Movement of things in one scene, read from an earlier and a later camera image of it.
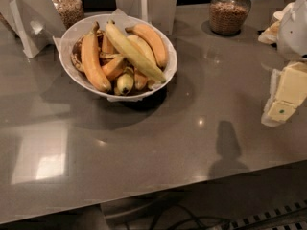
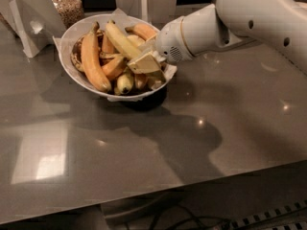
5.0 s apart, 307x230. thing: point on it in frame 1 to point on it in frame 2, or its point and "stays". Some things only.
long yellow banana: x=128 y=49 stays
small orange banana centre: x=115 y=67 stays
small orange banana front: x=140 y=80 stays
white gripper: x=294 y=33 to x=170 y=42
